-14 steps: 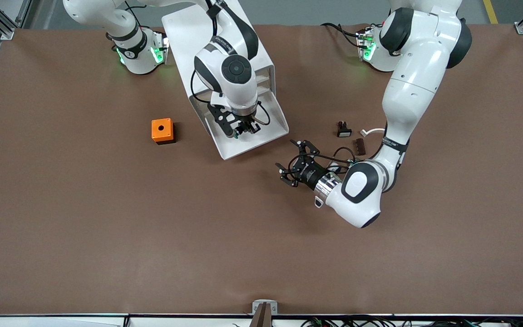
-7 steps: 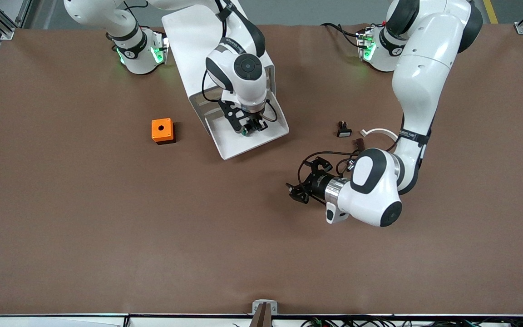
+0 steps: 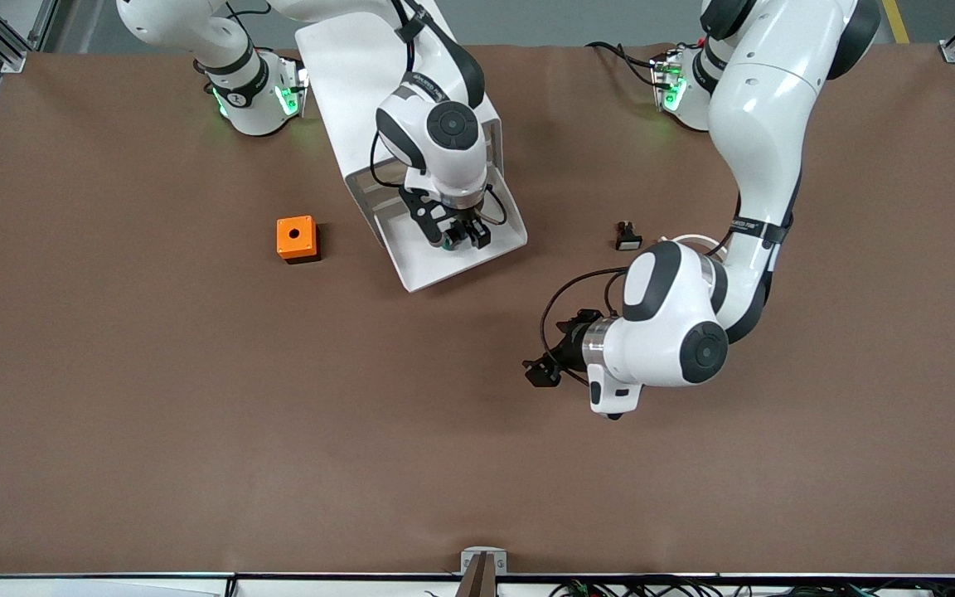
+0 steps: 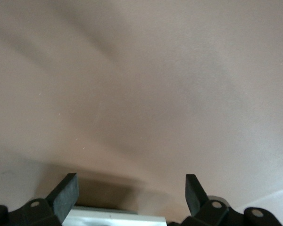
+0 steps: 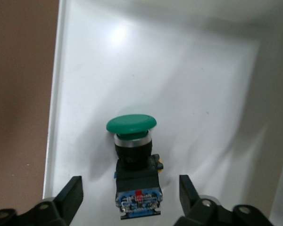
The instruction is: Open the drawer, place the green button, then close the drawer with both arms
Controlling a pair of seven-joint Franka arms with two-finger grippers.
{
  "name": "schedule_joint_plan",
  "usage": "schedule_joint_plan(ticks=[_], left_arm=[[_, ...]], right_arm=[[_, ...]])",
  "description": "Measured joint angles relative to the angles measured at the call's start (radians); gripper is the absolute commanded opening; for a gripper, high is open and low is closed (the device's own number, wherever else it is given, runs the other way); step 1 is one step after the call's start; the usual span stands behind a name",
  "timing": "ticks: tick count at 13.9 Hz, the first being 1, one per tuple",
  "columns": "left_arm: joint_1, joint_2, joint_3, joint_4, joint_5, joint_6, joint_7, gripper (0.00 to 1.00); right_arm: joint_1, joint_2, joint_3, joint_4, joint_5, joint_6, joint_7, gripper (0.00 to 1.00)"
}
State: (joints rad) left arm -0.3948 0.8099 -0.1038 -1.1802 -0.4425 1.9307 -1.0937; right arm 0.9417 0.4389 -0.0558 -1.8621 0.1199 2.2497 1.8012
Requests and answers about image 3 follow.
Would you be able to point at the orange button enclosure box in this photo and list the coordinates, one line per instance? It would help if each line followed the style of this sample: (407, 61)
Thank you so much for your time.
(285, 245)

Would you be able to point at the white curved plastic bracket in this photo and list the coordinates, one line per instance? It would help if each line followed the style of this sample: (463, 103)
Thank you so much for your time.
(693, 239)

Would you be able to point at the black white push switch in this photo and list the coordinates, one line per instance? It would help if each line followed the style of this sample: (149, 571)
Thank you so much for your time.
(628, 241)

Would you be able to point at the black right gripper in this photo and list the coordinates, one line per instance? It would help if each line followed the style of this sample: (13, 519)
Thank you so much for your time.
(462, 219)

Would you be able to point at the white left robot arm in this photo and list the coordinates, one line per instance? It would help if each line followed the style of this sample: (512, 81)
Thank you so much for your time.
(759, 124)

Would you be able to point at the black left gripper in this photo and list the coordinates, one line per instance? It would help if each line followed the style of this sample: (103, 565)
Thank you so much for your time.
(570, 344)

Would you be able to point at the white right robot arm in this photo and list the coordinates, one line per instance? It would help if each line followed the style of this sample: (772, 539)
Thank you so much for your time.
(453, 124)

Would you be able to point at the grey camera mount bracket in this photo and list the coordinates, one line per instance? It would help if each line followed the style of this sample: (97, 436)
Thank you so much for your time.
(484, 572)

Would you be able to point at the green push button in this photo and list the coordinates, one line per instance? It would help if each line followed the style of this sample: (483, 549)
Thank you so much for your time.
(453, 244)

